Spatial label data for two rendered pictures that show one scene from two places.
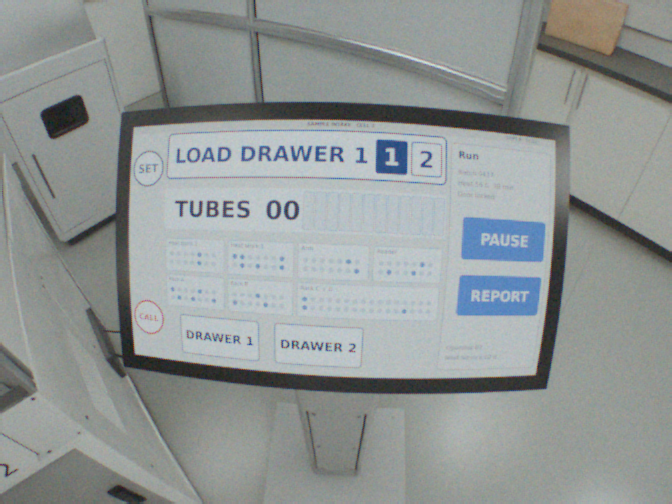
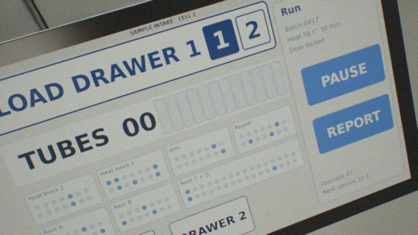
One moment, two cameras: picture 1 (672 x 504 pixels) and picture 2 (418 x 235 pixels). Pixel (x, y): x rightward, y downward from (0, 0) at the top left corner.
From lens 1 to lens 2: 0.10 m
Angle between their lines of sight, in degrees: 12
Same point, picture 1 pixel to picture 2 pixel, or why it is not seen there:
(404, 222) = (250, 94)
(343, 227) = (199, 119)
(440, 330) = (310, 171)
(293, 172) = (135, 86)
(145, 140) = not seen: outside the picture
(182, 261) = (53, 210)
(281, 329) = (176, 226)
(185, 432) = not seen: outside the picture
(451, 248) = (297, 100)
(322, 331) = (212, 212)
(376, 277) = (241, 149)
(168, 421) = not seen: outside the picture
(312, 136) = (140, 44)
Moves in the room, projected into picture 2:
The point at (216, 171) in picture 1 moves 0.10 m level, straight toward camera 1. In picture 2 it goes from (54, 111) to (108, 176)
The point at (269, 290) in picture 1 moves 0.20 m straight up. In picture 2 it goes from (153, 198) to (88, 71)
